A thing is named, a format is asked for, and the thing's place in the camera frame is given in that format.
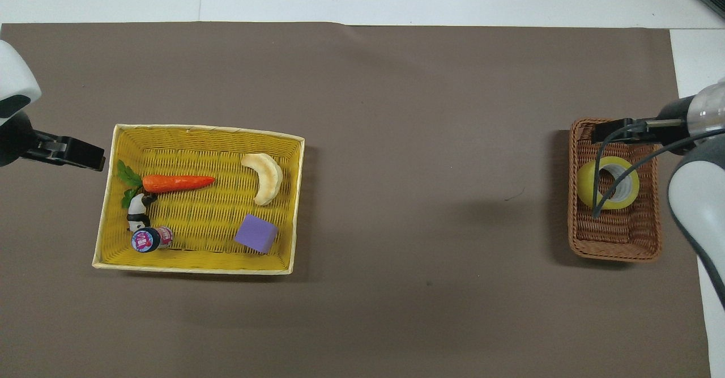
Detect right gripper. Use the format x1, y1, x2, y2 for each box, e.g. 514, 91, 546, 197
637, 97, 696, 147

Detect pale toy banana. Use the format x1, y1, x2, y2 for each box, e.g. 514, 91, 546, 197
240, 152, 284, 207

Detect yellow tape roll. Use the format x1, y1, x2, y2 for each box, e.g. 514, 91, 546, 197
576, 155, 641, 211

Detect brown wicker basket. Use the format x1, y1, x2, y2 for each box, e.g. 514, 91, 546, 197
568, 118, 664, 264

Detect black cable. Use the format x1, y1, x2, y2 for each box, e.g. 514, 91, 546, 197
591, 120, 725, 219

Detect small panda figure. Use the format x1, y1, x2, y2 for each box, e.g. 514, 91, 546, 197
126, 192, 159, 233

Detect orange toy carrot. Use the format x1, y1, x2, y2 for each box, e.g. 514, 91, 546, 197
117, 159, 217, 209

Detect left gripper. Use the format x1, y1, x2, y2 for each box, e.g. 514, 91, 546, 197
0, 111, 59, 168

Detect small pink-labelled bottle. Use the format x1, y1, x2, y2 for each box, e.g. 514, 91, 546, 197
130, 226, 174, 254

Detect purple foam block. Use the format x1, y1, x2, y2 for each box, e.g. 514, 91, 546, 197
233, 213, 280, 254

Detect yellow woven basket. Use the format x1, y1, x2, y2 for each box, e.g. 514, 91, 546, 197
92, 124, 306, 276

